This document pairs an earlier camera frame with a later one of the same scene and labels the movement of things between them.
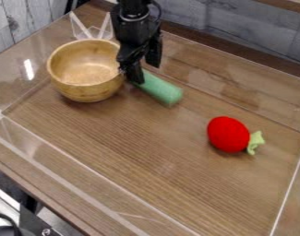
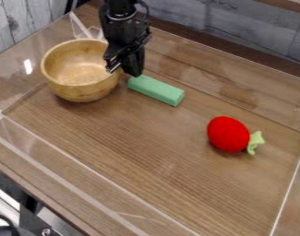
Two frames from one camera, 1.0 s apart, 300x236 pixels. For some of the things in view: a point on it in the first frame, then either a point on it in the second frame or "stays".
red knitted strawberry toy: x=229 y=136 stays
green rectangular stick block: x=162 y=90 stays
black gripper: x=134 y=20 → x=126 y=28
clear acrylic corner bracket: x=104 y=32 stays
